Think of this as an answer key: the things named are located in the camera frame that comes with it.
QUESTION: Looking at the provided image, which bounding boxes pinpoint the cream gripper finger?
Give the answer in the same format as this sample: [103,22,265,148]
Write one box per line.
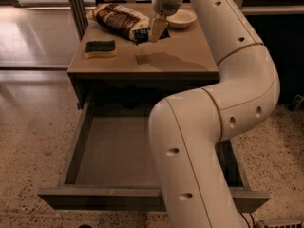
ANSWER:
[148,15,168,42]

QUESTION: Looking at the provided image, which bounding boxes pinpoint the dark blue rxbar wrapper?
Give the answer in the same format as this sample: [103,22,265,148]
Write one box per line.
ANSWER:
[132,28,170,45]

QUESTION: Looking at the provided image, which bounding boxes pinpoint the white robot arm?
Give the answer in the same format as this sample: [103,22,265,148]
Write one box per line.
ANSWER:
[148,0,280,228]

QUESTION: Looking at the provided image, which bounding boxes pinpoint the grey cabinet counter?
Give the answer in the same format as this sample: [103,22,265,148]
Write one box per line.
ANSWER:
[67,21,219,106]

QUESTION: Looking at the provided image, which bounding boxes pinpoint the white ceramic bowl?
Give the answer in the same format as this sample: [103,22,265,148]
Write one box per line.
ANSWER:
[167,9,197,29]

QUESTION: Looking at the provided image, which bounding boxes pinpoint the brown chip bag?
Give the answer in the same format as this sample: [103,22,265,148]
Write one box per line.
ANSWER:
[86,3,149,41]

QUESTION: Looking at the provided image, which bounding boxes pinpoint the green yellow sponge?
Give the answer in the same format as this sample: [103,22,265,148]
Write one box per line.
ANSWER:
[85,40,117,59]

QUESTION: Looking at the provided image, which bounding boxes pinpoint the floor vent grille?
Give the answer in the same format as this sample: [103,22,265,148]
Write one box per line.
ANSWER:
[256,220,304,228]

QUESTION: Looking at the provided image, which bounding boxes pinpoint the black floor cables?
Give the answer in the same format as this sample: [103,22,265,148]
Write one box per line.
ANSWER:
[238,212,257,228]

